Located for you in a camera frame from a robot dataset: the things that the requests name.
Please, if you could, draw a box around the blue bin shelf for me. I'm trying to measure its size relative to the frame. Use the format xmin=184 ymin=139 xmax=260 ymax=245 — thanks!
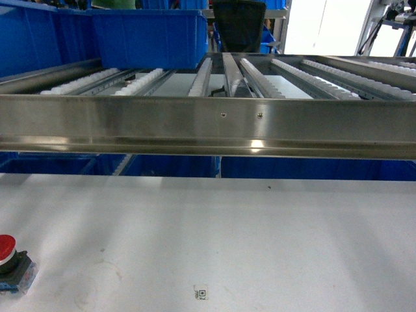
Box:
xmin=90 ymin=9 xmax=207 ymax=69
xmin=1 ymin=1 xmax=99 ymax=77

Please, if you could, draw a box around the red mushroom push button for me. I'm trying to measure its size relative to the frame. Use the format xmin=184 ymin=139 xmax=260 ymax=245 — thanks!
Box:
xmin=1 ymin=234 xmax=38 ymax=294

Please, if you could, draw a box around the blue bin lower right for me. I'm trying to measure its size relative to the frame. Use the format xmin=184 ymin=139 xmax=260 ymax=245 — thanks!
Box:
xmin=220 ymin=157 xmax=415 ymax=181

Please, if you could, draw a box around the small QR code sticker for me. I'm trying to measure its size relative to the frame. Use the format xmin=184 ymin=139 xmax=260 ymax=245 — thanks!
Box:
xmin=194 ymin=283 xmax=209 ymax=300

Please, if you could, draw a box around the blue bin upper shelf centre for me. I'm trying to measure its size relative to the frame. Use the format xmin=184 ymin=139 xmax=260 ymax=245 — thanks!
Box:
xmin=90 ymin=9 xmax=207 ymax=69

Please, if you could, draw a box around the blue bin lower left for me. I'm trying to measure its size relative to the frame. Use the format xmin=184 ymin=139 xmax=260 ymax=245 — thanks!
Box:
xmin=1 ymin=152 xmax=125 ymax=176

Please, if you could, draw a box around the blue bin upper shelf left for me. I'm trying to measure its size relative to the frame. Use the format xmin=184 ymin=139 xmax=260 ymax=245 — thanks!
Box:
xmin=1 ymin=1 xmax=99 ymax=77

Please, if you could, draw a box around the stainless steel flow rack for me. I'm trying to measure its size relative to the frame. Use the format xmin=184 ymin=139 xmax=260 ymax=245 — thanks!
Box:
xmin=1 ymin=53 xmax=415 ymax=159

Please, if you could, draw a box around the black office chair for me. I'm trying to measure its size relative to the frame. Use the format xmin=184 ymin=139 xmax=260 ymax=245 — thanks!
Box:
xmin=213 ymin=1 xmax=267 ymax=53

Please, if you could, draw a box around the blue bin lower centre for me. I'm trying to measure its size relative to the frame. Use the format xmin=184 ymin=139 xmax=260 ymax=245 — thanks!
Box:
xmin=121 ymin=155 xmax=219 ymax=177

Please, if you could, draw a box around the blue bin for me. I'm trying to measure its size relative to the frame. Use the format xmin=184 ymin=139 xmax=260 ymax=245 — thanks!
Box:
xmin=121 ymin=155 xmax=219 ymax=177
xmin=1 ymin=152 xmax=125 ymax=176
xmin=220 ymin=157 xmax=415 ymax=181

